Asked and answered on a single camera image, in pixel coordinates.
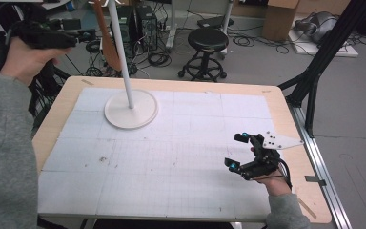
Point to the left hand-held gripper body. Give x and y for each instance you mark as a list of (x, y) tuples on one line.
[(44, 35)]

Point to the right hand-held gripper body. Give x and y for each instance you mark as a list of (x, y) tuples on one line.
[(265, 163)]

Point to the brown wooden spatula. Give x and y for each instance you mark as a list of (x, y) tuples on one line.
[(109, 47)]

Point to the white hook stand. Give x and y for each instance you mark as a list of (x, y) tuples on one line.
[(130, 111)]

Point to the person's right hand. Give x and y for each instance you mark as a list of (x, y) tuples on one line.
[(276, 183)]

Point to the person's left hand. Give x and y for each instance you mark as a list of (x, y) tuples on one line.
[(25, 62)]

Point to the small grey power supply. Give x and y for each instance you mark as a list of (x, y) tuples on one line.
[(101, 47)]

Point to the light wooden table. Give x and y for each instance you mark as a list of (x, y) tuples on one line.
[(290, 178)]

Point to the black computer tower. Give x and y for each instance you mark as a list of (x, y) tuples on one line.
[(146, 27), (126, 24)]

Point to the black tape strip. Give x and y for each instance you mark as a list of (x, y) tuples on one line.
[(314, 179)]

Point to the white grid paper mat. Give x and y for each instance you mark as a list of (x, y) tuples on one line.
[(171, 152)]

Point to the black round stool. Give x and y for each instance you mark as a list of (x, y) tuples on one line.
[(208, 39)]

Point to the black flat laptop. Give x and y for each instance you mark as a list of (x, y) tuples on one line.
[(214, 21)]

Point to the brown cardboard box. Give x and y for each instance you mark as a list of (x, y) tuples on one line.
[(279, 20)]

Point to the white flat board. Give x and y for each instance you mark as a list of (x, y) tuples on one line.
[(330, 50)]

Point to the grey bag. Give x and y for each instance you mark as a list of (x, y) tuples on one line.
[(317, 25)]

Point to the aluminium rail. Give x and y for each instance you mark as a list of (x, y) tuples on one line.
[(322, 171)]

